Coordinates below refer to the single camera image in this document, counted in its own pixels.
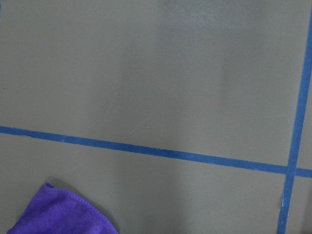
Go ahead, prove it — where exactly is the purple cloth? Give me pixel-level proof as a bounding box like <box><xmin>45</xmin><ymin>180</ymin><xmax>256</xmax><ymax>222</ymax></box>
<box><xmin>7</xmin><ymin>183</ymin><xmax>118</xmax><ymax>234</ymax></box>

